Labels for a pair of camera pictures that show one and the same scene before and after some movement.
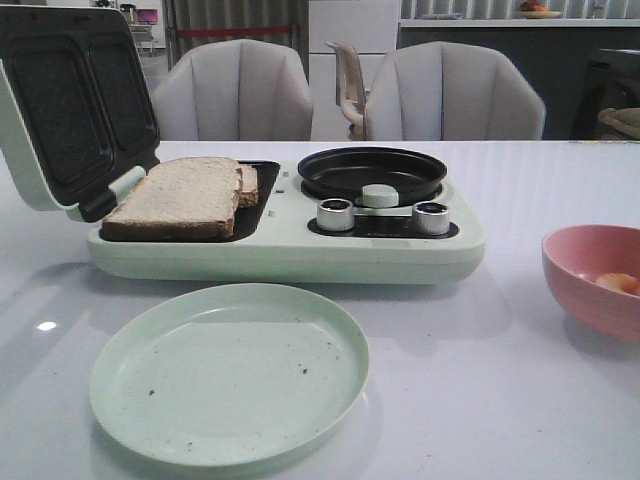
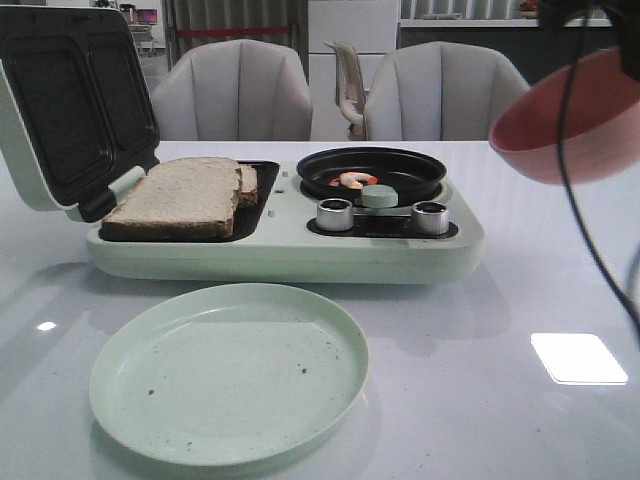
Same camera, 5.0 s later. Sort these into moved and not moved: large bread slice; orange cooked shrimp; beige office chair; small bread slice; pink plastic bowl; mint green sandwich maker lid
Moved: pink plastic bowl; orange cooked shrimp
Not moved: large bread slice; beige office chair; mint green sandwich maker lid; small bread slice
